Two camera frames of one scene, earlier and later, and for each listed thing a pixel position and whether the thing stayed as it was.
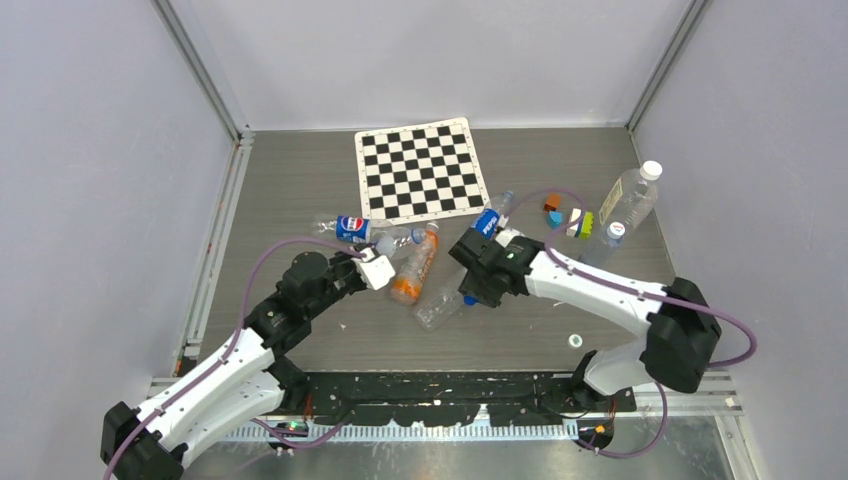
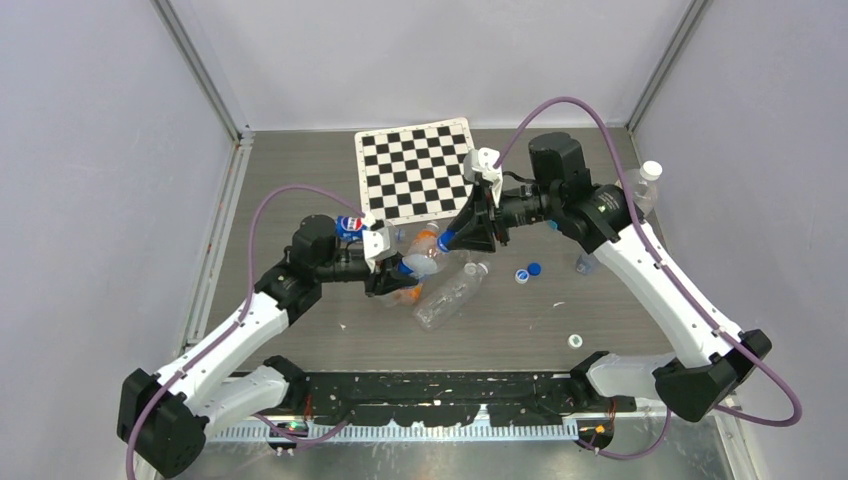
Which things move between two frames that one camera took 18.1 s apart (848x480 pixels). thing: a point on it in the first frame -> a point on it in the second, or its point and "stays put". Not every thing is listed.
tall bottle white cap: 630,199 stays put
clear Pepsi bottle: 391,240 -> 440,265
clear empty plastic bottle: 439,310 stays put
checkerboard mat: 419,171 stays put
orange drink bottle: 409,278 stays put
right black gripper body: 475,284 -> 490,217
